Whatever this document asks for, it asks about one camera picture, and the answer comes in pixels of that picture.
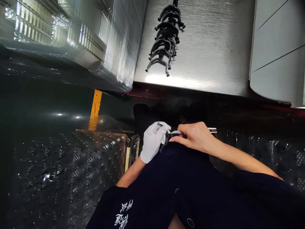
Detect person's right hand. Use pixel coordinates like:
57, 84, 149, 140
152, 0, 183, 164
169, 121, 216, 156

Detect person's left hand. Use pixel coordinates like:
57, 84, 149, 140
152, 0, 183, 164
140, 121, 172, 164

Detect black plastic bracket part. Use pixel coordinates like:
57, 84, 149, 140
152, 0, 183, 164
157, 121, 173, 153

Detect utility knife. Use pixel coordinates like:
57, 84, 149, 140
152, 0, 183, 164
169, 128, 217, 139

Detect wooden stick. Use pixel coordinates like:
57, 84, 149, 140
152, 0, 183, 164
124, 136, 131, 173

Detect person's body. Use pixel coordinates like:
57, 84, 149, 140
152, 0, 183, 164
85, 141, 305, 229

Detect row of black plastic brackets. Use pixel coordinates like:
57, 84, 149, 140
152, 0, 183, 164
145, 0, 186, 78

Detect clear trays with black parts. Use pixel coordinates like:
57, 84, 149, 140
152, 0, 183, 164
214, 128, 305, 192
7, 128, 127, 229

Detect stack of clear plastic trays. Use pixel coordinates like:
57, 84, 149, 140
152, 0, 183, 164
0, 0, 149, 94

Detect grey plastic bin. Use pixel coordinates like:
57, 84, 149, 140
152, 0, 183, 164
248, 0, 305, 108

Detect yellow metal post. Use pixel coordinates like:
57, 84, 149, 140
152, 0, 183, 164
88, 89, 103, 131

